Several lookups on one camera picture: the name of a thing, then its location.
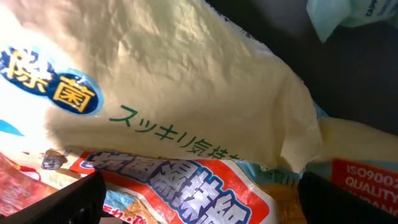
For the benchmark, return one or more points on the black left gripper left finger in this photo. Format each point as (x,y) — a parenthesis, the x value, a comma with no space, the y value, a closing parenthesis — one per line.
(81,202)

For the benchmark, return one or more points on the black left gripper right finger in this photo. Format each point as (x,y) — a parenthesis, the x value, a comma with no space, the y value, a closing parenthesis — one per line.
(324,203)

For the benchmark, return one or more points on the green wet wipes pack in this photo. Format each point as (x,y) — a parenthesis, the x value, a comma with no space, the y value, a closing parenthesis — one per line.
(327,15)

